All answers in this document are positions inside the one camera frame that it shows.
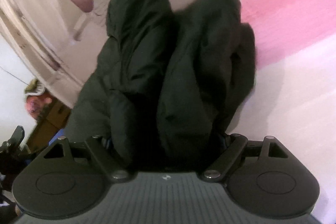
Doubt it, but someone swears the black padded jacket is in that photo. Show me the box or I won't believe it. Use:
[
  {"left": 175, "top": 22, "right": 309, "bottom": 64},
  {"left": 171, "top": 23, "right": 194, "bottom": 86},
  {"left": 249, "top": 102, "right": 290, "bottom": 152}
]
[{"left": 65, "top": 0, "right": 256, "bottom": 171}]

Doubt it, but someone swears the brown wooden cabinet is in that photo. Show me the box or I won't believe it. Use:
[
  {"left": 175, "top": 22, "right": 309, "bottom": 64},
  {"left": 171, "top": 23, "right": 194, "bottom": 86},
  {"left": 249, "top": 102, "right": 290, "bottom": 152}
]
[{"left": 26, "top": 100, "right": 71, "bottom": 152}]

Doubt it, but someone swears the pink checked bed sheet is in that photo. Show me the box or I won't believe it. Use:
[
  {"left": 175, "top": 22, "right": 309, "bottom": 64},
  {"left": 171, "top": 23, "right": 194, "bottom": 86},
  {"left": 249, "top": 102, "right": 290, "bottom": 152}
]
[{"left": 228, "top": 0, "right": 335, "bottom": 223}]

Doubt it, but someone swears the grey wall cable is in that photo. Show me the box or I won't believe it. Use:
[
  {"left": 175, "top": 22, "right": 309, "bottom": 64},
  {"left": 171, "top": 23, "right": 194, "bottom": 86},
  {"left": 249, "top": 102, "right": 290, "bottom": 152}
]
[{"left": 0, "top": 66, "right": 30, "bottom": 85}]

